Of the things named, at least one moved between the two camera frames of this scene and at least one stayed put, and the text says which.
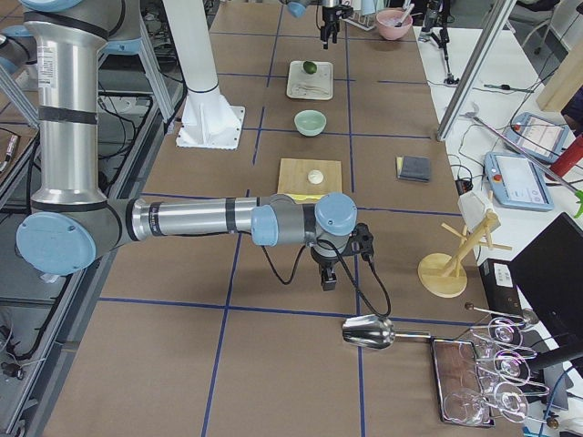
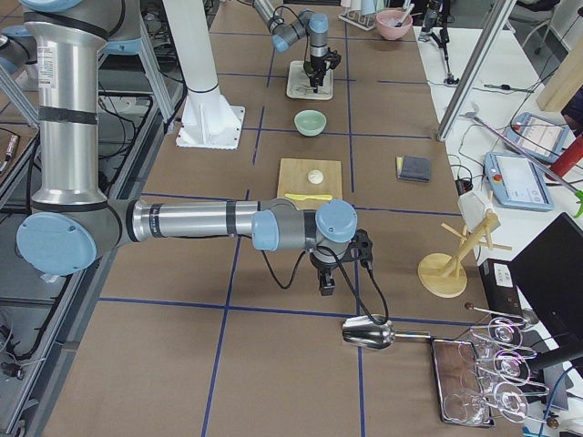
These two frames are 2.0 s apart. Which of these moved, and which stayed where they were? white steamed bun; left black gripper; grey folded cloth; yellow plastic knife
Moved: left black gripper
Stayed: grey folded cloth; yellow plastic knife; white steamed bun
